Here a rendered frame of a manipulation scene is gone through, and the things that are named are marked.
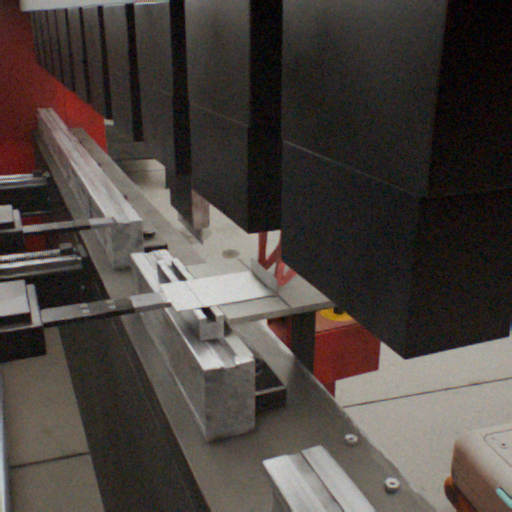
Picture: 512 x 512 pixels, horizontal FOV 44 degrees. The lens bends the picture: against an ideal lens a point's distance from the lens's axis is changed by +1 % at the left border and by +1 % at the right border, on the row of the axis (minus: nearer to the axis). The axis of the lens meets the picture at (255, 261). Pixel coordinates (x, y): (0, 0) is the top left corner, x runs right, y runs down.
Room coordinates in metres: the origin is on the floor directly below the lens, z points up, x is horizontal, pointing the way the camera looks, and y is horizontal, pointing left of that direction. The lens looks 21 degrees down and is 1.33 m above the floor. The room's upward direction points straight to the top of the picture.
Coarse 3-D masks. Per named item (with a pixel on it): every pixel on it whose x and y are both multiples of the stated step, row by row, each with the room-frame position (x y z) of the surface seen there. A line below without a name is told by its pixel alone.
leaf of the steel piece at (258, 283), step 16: (240, 272) 0.79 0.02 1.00; (256, 272) 0.78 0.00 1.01; (192, 288) 0.74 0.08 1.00; (208, 288) 0.74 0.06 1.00; (224, 288) 0.74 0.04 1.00; (240, 288) 0.74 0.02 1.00; (256, 288) 0.74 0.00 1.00; (272, 288) 0.73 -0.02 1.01; (208, 304) 0.69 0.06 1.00; (224, 304) 0.70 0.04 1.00
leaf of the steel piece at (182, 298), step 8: (168, 288) 0.74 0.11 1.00; (176, 288) 0.74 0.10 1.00; (184, 288) 0.74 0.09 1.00; (168, 296) 0.72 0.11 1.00; (176, 296) 0.72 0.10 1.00; (184, 296) 0.72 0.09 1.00; (192, 296) 0.72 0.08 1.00; (176, 304) 0.69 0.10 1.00; (184, 304) 0.69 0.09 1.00; (192, 304) 0.69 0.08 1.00; (200, 304) 0.69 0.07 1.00
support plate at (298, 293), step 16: (256, 256) 0.86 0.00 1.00; (192, 272) 0.80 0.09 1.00; (208, 272) 0.80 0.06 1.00; (224, 272) 0.80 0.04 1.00; (272, 272) 0.80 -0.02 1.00; (288, 288) 0.75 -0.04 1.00; (304, 288) 0.75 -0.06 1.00; (240, 304) 0.70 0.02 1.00; (256, 304) 0.70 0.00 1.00; (272, 304) 0.70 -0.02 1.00; (304, 304) 0.70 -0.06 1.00; (320, 304) 0.70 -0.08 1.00; (240, 320) 0.66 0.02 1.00; (256, 320) 0.67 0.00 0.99
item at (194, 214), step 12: (180, 180) 0.73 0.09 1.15; (180, 192) 0.73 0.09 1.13; (192, 192) 0.69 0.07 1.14; (180, 204) 0.73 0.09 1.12; (192, 204) 0.69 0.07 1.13; (204, 204) 0.69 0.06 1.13; (180, 216) 0.77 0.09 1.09; (192, 216) 0.69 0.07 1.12; (204, 216) 0.69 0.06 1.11; (192, 228) 0.72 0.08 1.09
